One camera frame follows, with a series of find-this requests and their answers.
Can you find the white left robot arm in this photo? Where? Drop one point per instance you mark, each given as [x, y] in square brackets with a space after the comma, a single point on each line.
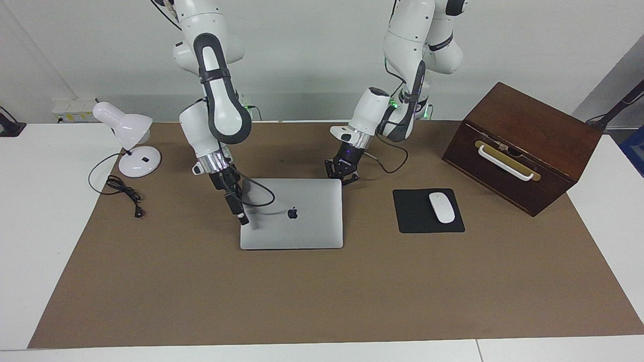
[402, 30]

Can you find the white wall power strip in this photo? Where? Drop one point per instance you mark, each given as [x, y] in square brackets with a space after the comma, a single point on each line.
[75, 108]

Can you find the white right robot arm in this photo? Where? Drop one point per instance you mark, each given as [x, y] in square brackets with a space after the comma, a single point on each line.
[224, 110]

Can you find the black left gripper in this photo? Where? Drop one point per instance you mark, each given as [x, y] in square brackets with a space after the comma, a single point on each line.
[349, 158]

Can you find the white computer mouse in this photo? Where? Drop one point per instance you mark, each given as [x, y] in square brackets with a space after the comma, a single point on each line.
[441, 207]

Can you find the white desk lamp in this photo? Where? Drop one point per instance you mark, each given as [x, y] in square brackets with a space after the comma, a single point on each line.
[126, 123]

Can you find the black table clamp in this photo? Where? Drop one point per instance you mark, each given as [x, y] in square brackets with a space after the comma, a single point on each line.
[10, 128]

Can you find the brown table mat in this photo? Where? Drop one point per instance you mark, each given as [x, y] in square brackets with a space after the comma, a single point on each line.
[322, 291]

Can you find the black mouse pad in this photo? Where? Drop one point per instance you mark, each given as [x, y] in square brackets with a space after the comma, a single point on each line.
[412, 213]

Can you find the silver Apple laptop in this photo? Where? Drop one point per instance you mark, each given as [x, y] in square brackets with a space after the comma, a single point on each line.
[312, 231]

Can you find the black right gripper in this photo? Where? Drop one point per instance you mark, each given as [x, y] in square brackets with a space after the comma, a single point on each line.
[231, 188]

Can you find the dark brown wooden box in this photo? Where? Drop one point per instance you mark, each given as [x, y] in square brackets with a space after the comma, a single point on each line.
[533, 130]

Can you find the black stand pole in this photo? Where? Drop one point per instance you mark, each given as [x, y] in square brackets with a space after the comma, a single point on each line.
[624, 103]

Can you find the blue crate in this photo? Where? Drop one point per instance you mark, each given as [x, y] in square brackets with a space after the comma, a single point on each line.
[635, 151]

